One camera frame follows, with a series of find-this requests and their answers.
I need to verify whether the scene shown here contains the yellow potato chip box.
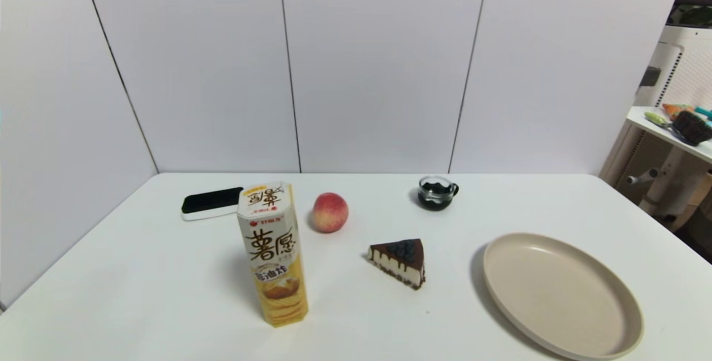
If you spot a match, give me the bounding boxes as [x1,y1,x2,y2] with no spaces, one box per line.
[238,182,309,328]

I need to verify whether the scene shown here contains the beige round plate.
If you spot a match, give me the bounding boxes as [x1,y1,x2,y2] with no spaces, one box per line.
[482,233,645,361]

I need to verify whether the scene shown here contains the pink peach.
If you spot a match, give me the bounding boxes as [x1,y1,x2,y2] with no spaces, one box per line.
[311,192,349,234]

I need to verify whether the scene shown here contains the glass cup with dark liquid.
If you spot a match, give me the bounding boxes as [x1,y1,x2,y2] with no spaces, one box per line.
[418,176,460,211]

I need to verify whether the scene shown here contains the chocolate blueberry cake slice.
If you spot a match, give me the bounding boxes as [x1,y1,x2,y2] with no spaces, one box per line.
[367,239,426,290]

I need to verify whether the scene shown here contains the black and white eraser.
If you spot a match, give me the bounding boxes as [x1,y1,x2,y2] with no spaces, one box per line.
[181,186,245,221]

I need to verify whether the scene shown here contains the white side table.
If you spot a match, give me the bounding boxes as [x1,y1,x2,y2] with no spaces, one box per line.
[627,106,712,164]

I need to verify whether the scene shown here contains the orange small item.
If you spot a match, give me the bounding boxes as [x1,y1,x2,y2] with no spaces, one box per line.
[662,103,695,121]

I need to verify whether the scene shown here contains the black ridged basket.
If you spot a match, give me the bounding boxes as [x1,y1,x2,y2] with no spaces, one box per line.
[672,111,712,146]

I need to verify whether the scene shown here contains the white pegboard panel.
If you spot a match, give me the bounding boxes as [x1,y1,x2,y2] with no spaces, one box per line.
[634,24,712,108]

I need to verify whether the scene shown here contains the white table leg post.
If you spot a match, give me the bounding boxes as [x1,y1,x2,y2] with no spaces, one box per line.
[627,147,697,217]

